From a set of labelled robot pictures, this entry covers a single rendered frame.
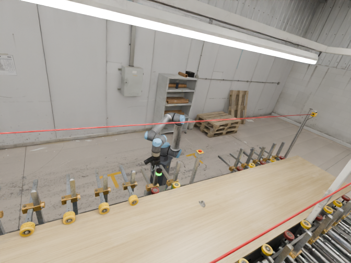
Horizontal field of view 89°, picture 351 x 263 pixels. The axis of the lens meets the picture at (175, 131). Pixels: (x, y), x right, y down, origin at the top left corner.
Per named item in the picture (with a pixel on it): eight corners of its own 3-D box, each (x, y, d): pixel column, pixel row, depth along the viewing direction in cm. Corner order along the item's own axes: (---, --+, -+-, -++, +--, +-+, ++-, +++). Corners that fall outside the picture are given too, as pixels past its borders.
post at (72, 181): (74, 217, 163) (69, 177, 142) (78, 215, 165) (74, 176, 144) (74, 220, 161) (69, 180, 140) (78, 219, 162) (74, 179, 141)
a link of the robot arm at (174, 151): (171, 151, 283) (176, 110, 238) (181, 154, 279) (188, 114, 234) (167, 157, 272) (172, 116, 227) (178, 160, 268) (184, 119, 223)
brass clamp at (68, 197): (61, 200, 150) (61, 195, 148) (80, 195, 157) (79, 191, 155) (61, 205, 146) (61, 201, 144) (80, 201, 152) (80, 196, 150)
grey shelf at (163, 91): (151, 130, 494) (158, 72, 425) (177, 126, 544) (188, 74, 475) (159, 137, 462) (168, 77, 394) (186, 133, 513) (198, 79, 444)
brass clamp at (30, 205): (24, 208, 138) (22, 204, 136) (45, 203, 145) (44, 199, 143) (22, 215, 134) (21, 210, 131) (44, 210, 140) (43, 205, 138)
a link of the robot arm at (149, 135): (167, 109, 240) (143, 132, 185) (176, 111, 238) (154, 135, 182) (166, 116, 246) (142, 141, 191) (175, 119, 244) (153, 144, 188)
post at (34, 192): (41, 229, 153) (31, 188, 132) (46, 228, 155) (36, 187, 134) (41, 233, 150) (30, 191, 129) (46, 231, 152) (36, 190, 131)
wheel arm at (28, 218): (33, 182, 160) (33, 179, 159) (38, 181, 162) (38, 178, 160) (24, 231, 123) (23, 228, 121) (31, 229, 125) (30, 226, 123)
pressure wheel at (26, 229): (37, 224, 129) (26, 231, 127) (28, 219, 124) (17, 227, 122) (36, 231, 124) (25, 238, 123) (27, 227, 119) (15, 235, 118)
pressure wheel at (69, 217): (66, 210, 135) (77, 211, 140) (60, 218, 136) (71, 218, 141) (66, 216, 130) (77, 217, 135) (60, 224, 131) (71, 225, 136)
